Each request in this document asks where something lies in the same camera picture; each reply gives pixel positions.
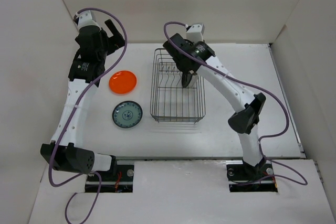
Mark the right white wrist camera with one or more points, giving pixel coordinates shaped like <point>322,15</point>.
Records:
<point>195,32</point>

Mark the orange plate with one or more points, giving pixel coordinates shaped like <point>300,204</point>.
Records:
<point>122,82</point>

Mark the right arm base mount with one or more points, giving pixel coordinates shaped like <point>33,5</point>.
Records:
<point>241,179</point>

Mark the blue patterned plate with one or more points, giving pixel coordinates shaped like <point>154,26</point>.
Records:
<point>127,114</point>

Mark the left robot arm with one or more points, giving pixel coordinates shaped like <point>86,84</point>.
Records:
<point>65,152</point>

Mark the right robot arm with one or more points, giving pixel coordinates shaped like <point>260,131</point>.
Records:
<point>200,58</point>

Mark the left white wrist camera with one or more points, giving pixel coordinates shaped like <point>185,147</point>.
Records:
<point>86,18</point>

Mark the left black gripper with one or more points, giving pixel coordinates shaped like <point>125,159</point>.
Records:
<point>115,41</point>

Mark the grey wire dish rack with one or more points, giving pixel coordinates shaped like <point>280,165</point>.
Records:
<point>169,101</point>

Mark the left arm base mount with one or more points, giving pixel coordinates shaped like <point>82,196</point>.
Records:
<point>120,181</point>

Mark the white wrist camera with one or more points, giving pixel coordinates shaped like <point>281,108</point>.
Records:
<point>195,32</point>
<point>86,18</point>

